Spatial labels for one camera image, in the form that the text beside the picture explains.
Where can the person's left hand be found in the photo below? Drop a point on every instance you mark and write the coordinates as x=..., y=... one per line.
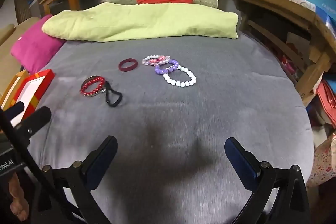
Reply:
x=17, y=197

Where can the wooden shelf unit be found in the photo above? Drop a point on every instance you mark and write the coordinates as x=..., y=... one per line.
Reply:
x=312, y=56

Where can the blue cardboard box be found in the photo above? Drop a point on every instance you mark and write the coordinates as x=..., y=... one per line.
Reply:
x=317, y=1

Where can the dark red bangle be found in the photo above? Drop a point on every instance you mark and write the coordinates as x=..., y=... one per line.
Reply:
x=128, y=71

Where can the red woven bangle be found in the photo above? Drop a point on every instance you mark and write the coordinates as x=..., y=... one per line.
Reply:
x=83, y=87

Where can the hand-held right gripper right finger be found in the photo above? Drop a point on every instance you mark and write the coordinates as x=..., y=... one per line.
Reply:
x=240, y=163

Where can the dark slatted vent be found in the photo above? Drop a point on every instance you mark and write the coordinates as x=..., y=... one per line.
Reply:
x=27, y=7

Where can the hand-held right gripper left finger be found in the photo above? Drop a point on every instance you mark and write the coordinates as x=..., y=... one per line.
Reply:
x=101, y=163

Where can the silver bangle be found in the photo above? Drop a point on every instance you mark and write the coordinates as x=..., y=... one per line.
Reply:
x=101, y=90

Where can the beige armchair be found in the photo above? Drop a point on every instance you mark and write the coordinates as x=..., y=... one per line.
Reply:
x=10, y=61

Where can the red handbag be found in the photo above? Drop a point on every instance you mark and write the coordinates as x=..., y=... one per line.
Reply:
x=326, y=103

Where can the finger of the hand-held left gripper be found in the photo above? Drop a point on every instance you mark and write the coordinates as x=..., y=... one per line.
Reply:
x=39, y=116
x=15, y=108

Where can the grey blanket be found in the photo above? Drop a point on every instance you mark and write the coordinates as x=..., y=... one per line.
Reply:
x=210, y=113

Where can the light green pillow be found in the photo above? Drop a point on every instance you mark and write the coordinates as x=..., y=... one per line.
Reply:
x=136, y=22

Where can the floral fabric bag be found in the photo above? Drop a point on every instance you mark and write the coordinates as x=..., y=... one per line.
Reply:
x=325, y=161

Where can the pink cushion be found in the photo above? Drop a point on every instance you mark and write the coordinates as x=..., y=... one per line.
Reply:
x=34, y=48

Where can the wooden framed box lid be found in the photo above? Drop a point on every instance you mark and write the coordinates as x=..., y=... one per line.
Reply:
x=10, y=88

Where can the red jewelry box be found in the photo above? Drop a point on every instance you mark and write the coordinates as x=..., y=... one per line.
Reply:
x=31, y=90

